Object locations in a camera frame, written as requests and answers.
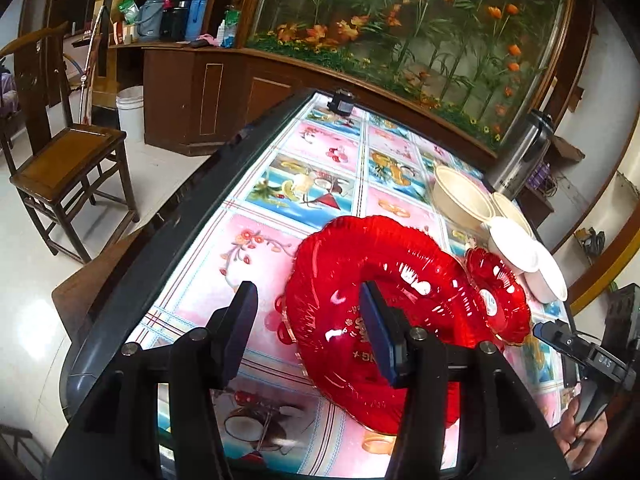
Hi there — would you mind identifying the large red glass plate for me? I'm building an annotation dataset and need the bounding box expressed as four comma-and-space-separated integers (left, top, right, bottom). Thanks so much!
283, 216, 495, 436

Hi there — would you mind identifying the large beige bowl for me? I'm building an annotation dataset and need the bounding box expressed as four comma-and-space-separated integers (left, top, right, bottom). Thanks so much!
432, 165, 496, 230

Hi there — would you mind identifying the person's right hand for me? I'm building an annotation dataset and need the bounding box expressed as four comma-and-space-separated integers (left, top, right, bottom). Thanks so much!
552, 396, 608, 471

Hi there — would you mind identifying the small red glass plate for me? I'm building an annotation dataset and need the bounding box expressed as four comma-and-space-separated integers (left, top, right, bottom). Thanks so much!
465, 247, 532, 346

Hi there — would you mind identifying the small beige bowl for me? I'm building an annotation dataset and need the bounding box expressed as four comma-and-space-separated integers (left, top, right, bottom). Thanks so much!
491, 192, 534, 238

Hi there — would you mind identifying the colourful fruit pattern tablecloth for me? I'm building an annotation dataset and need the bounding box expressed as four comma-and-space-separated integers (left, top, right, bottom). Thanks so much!
129, 93, 573, 478

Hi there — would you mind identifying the stainless steel kettle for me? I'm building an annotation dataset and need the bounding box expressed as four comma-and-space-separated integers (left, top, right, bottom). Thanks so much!
483, 110, 554, 200

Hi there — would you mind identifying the wooden chair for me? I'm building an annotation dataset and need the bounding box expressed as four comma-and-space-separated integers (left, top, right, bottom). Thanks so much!
1, 25, 140, 264

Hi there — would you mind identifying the dark wooden counter cabinet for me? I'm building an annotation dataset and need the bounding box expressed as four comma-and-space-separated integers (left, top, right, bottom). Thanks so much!
108, 42, 497, 169

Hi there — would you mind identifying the small black box device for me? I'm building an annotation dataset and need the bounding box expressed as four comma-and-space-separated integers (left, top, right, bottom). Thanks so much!
326, 89, 355, 117

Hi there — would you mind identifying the white plastic bucket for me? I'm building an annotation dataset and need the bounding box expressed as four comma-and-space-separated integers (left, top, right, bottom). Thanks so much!
116, 86, 144, 143

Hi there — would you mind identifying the flower mural panel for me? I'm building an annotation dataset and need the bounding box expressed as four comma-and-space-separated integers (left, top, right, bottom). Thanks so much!
247, 0, 572, 150

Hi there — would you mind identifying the blue thermos jug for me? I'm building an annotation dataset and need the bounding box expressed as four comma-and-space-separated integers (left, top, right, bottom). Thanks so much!
184, 0, 208, 42

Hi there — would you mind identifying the black thermos jug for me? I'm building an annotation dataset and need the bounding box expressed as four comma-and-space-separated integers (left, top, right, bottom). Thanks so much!
160, 0, 193, 42

